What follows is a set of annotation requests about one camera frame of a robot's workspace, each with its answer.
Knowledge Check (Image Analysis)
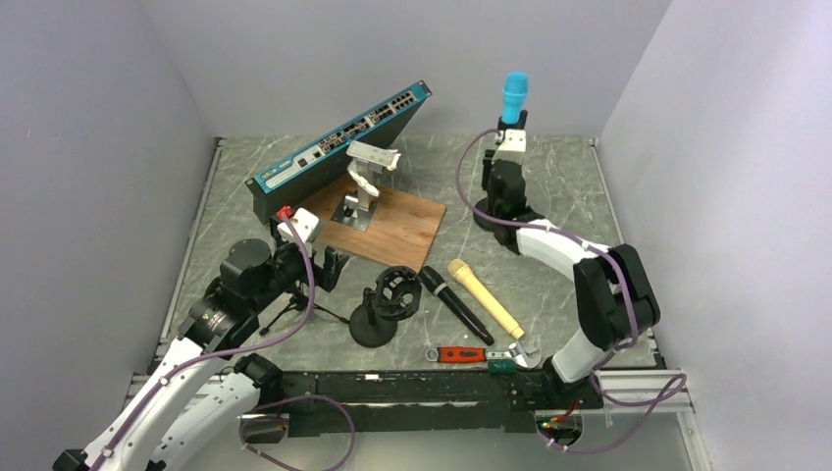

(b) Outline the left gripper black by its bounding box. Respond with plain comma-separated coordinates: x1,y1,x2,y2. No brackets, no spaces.
250,216,349,313

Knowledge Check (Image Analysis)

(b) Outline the black tripod shock mount stand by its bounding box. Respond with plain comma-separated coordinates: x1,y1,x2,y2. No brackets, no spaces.
259,288,349,337

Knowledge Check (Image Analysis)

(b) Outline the black clip mic stand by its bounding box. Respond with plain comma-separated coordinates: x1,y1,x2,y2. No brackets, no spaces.
475,110,528,220

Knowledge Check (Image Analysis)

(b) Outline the beige gold microphone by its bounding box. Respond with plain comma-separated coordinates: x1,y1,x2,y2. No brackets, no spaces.
447,258,525,340

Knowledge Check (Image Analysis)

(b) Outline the black round base mic stand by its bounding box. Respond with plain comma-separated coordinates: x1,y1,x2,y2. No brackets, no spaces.
348,266,422,348

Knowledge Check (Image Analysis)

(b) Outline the black microphone blue foam head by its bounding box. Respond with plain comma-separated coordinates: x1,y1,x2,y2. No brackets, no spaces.
417,265,494,346

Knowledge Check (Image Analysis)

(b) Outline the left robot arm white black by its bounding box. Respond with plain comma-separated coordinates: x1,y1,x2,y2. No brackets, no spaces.
52,238,348,470

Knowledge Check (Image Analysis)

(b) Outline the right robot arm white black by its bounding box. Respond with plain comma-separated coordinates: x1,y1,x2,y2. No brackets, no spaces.
475,150,660,407

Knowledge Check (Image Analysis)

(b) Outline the brown wooden board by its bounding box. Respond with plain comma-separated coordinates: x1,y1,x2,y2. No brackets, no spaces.
301,176,446,271

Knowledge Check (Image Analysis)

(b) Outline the green small connector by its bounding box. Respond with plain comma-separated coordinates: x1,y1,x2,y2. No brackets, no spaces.
488,359,517,376

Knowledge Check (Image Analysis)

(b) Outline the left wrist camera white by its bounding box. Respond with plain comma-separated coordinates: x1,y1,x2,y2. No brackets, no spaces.
274,206,321,244

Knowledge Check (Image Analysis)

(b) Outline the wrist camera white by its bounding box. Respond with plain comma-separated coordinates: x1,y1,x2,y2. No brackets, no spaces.
274,206,321,244
494,129,527,160

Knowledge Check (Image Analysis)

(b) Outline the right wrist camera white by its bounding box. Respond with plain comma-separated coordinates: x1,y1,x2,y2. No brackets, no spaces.
494,129,527,160

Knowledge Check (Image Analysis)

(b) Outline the blue network switch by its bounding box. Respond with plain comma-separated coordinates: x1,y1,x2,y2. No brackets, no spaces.
246,80,433,225

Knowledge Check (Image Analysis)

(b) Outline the white silver bracket fixture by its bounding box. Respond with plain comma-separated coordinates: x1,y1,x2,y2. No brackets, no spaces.
331,140,401,231

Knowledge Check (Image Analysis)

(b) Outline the red handled adjustable wrench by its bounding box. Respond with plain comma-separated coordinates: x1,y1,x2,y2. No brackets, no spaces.
425,341,542,369

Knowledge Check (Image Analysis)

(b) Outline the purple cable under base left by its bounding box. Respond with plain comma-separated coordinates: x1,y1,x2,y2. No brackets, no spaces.
238,394,357,471

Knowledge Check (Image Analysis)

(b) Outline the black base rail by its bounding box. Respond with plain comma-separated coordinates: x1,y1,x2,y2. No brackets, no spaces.
243,369,603,443

